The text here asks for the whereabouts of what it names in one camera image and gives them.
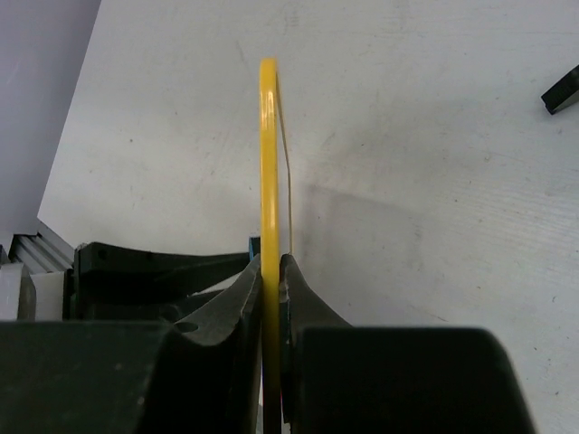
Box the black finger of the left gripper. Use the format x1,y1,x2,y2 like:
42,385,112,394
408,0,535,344
67,242,252,321

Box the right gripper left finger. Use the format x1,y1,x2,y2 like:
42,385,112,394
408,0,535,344
1,259,261,433

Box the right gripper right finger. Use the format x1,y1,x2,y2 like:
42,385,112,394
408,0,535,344
280,254,536,433

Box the blue whiteboard eraser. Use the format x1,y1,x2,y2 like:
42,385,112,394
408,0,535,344
249,236,261,261

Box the yellow framed small whiteboard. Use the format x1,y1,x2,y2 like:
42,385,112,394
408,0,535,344
259,58,282,433

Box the aluminium frame rails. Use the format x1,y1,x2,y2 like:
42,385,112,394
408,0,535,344
1,222,74,275

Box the wire whiteboard stand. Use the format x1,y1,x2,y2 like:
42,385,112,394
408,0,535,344
541,66,579,115

